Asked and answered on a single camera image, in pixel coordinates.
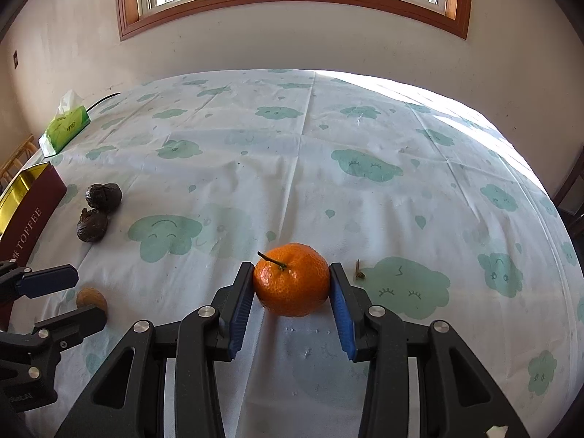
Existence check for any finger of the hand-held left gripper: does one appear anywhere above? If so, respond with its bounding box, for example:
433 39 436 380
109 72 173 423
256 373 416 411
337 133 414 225
32 305 108 353
0 259 79 304

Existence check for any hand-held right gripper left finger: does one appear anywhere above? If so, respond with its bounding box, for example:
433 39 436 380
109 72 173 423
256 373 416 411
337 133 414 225
54 261 256 438

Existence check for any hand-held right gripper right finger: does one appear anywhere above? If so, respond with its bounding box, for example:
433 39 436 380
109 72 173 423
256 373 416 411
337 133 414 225
329 262 532 438

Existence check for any orange tangerine with stem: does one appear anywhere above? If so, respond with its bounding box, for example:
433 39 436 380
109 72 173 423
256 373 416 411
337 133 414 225
252 242 330 318

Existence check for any dark red tin box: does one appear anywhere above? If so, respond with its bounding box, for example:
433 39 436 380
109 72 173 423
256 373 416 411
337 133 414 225
0 162 68 324

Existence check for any small brown round fruit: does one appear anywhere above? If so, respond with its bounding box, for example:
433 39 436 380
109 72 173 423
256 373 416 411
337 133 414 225
76 287 109 318

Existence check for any dark wrinkled passion fruit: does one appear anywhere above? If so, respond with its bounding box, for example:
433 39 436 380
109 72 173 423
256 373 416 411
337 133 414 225
85 183 123 213
76 207 107 243

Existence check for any wooden stool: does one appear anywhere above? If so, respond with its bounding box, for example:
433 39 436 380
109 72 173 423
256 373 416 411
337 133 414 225
0 134 37 188

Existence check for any green tissue box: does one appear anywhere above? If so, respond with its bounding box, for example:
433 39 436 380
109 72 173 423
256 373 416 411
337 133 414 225
38 90 91 156

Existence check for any dark wooden chair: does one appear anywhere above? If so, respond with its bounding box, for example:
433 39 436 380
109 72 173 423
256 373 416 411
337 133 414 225
552 146 584 220

